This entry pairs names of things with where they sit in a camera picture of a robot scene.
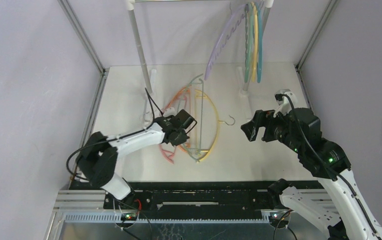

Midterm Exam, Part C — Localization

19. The yellow plain hanger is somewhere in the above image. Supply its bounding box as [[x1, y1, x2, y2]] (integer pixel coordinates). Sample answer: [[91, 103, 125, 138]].
[[189, 90, 236, 163]]

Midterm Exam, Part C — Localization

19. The orange plain hanger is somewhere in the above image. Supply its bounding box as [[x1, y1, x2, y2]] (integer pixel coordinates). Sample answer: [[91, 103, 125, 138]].
[[167, 87, 190, 162]]

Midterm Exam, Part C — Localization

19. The grey-green plain hanger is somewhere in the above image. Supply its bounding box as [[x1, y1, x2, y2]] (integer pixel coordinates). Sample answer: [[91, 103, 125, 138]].
[[181, 74, 204, 163]]

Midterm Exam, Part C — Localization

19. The yellow wavy hanger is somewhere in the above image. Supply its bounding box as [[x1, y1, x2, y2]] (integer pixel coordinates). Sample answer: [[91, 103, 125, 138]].
[[250, 2, 259, 82]]

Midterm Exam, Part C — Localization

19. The purple wavy hanger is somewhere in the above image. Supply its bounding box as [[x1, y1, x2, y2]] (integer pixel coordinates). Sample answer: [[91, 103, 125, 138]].
[[204, 3, 247, 81]]

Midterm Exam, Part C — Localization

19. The green wavy hanger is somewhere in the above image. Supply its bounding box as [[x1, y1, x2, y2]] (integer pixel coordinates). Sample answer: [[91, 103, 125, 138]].
[[244, 3, 253, 83]]

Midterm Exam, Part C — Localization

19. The blue wavy hanger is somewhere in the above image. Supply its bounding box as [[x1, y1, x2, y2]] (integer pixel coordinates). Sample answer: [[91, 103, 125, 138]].
[[257, 0, 264, 84]]

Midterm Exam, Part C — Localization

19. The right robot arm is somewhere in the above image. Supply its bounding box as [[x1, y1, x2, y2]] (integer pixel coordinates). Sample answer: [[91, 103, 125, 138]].
[[241, 108, 382, 240]]

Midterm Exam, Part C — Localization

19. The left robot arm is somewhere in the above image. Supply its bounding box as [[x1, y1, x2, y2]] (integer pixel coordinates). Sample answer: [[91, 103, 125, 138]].
[[73, 109, 197, 209]]

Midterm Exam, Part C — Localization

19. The pink plain hanger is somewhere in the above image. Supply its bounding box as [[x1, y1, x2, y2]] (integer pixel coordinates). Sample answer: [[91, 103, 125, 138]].
[[158, 96, 190, 164]]

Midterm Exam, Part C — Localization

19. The white clothes rack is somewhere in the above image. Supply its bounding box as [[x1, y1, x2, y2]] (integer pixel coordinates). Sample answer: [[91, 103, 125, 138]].
[[124, 0, 274, 127]]

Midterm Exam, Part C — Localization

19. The right circuit board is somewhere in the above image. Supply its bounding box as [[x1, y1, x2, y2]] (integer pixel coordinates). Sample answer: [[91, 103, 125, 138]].
[[269, 213, 285, 224]]

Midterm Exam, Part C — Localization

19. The circuit board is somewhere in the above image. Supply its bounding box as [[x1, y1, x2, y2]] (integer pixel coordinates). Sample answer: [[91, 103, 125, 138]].
[[121, 213, 139, 222], [269, 213, 285, 224]]

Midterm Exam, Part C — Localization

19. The left circuit board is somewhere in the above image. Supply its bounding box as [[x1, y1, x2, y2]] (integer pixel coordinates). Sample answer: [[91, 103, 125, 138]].
[[121, 213, 139, 222]]

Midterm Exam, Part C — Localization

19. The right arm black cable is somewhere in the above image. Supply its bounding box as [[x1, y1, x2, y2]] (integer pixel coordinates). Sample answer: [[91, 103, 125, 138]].
[[273, 93, 380, 240]]

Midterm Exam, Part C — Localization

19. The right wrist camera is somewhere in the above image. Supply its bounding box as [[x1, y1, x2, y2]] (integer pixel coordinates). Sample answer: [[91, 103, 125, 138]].
[[273, 89, 298, 118]]

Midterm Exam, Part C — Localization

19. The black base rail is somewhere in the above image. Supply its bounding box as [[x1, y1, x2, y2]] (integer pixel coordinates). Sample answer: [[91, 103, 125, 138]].
[[68, 180, 337, 221]]

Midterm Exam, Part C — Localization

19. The aluminium frame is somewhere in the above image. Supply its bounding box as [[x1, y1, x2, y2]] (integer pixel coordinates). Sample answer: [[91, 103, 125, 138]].
[[45, 0, 367, 240]]

